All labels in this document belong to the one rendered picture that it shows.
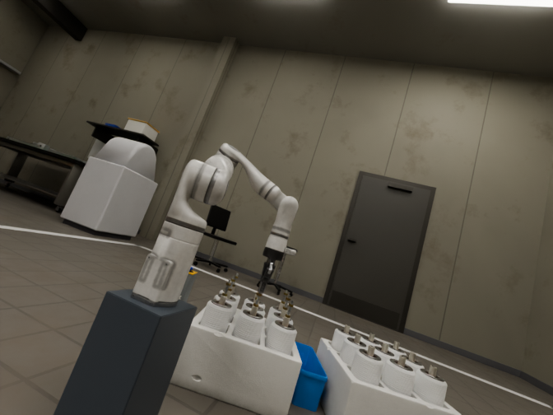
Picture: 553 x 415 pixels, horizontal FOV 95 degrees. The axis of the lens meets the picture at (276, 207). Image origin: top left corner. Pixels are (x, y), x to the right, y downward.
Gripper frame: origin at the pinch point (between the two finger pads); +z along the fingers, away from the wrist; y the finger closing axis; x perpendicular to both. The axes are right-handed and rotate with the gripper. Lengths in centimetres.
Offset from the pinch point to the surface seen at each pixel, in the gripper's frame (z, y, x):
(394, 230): -102, -260, 194
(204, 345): 21.5, 6.5, -12.5
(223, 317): 12.7, 3.3, -9.7
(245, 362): 22.3, 7.7, 1.6
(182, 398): 35.0, 11.3, -13.4
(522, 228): -154, -210, 345
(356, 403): 22.7, 11.5, 38.3
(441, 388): 12, 10, 67
